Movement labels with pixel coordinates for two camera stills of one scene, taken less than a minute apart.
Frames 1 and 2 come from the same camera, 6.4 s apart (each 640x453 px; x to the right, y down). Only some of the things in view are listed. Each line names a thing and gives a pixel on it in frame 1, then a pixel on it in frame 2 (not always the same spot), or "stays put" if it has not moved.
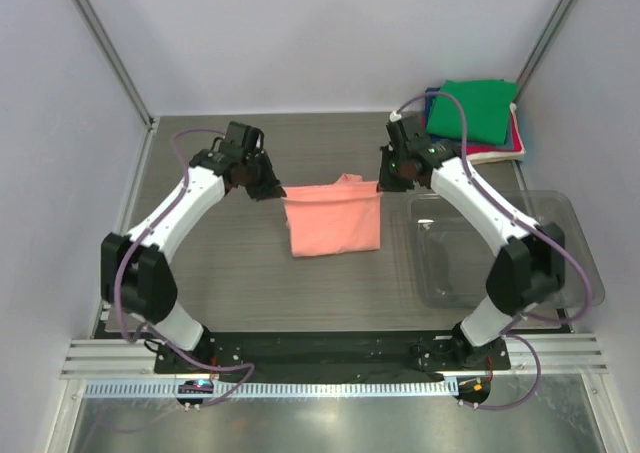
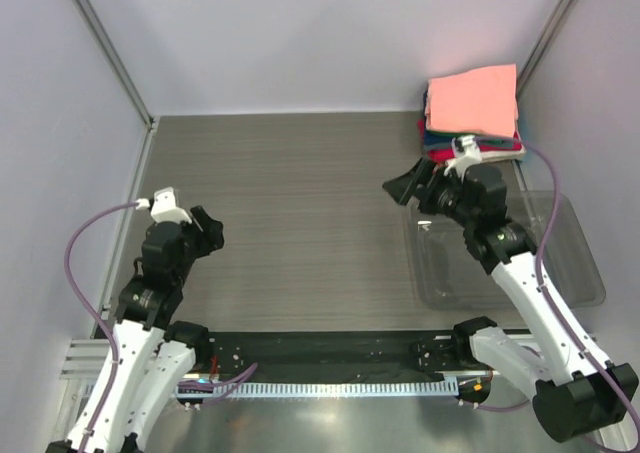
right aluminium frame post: (567, 3) stays put
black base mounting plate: (331, 352) stays put
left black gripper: (270, 187) → (210, 236)
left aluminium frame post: (93, 20) stays put
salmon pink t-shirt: (343, 216) → (483, 100)
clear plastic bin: (451, 255) stays put
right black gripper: (387, 182) → (403, 188)
